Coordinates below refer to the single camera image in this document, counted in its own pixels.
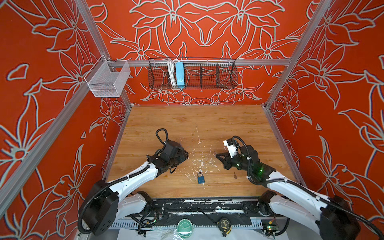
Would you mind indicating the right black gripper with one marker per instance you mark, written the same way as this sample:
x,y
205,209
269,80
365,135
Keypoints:
x,y
226,161

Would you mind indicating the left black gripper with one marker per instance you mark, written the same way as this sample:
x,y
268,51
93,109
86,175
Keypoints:
x,y
182,155

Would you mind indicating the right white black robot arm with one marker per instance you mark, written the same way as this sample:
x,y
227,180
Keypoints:
x,y
330,218

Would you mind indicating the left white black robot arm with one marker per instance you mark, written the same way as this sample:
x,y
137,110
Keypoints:
x,y
110,201

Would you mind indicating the blue padlock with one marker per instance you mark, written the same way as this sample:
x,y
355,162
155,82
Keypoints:
x,y
201,178

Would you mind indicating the black yellow tape measure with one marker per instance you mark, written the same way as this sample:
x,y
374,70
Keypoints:
x,y
224,226

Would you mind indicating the green tape roll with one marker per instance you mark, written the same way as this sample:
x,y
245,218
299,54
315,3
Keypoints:
x,y
185,228

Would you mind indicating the light blue box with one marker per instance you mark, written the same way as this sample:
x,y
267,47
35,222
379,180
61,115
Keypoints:
x,y
180,75

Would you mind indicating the white mesh basket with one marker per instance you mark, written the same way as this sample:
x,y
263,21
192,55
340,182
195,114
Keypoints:
x,y
107,79

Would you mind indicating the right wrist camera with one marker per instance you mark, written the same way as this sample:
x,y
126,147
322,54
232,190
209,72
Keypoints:
x,y
232,147

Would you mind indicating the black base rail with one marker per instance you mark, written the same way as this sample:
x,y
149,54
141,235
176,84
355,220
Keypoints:
x,y
247,206

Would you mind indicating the black wire basket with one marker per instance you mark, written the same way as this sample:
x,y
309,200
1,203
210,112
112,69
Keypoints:
x,y
200,73

